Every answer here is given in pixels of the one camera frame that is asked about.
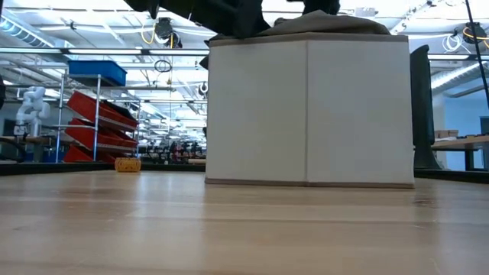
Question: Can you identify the wooden desk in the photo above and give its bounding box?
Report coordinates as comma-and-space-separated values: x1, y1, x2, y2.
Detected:
431, 134, 489, 171

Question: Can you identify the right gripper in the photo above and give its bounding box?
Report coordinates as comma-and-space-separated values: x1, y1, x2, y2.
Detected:
303, 0, 342, 17

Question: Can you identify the blue plastic bin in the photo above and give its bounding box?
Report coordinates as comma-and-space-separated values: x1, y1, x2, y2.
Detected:
67, 60, 128, 87

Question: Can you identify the red plastic bin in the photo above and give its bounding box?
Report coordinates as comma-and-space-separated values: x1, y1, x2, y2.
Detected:
64, 117, 138, 150
66, 90, 139, 129
63, 144, 127, 164

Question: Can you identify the black upright stand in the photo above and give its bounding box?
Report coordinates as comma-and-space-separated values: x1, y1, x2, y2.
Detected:
410, 44, 442, 171

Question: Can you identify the small round tape roll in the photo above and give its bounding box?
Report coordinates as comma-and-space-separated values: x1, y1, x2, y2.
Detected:
114, 157, 142, 173

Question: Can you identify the black table frame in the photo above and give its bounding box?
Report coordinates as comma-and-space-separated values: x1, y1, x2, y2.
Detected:
0, 161, 489, 185

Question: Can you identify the beige fabric storage box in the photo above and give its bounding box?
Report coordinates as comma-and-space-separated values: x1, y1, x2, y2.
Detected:
204, 31, 416, 190

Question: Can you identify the black ceiling cable reel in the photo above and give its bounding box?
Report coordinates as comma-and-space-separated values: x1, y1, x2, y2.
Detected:
154, 17, 183, 49
453, 21, 489, 54

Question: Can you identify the metal shelf rack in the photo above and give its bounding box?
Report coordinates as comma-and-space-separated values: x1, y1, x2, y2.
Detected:
53, 72, 142, 165

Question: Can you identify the beige garment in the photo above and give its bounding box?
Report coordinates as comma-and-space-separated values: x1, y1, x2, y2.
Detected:
208, 10, 391, 42

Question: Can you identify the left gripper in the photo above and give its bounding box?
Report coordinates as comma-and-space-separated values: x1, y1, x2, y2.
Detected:
193, 0, 271, 40

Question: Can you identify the yellow hanging cable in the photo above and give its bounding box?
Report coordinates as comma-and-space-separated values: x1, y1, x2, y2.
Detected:
140, 22, 157, 45

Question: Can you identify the thin black pole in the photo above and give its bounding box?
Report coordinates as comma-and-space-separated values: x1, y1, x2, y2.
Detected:
463, 0, 489, 111

